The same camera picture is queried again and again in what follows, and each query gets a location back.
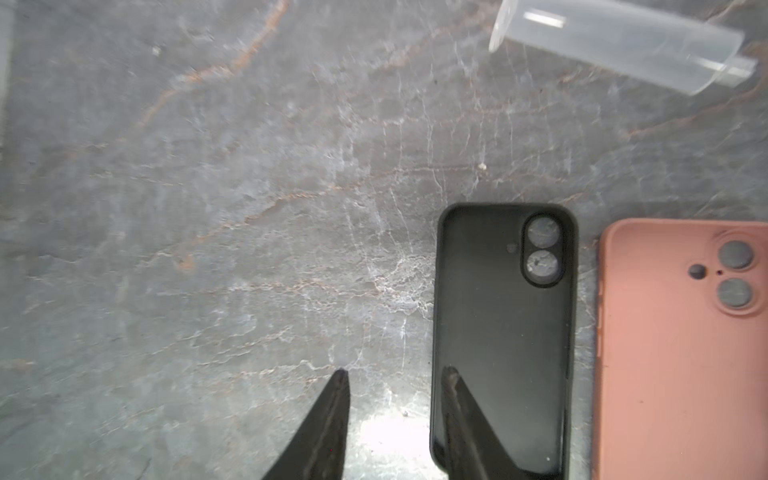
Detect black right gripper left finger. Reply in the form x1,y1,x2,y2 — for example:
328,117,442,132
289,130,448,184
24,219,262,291
263,369,351,480

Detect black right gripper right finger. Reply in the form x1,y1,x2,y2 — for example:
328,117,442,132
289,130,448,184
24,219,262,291
441,366,528,480

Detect pink phone case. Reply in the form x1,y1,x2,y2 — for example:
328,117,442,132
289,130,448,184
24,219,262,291
592,218,767,479

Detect clear plastic tube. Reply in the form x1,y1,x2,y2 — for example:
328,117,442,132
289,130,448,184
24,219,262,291
488,0,758,96

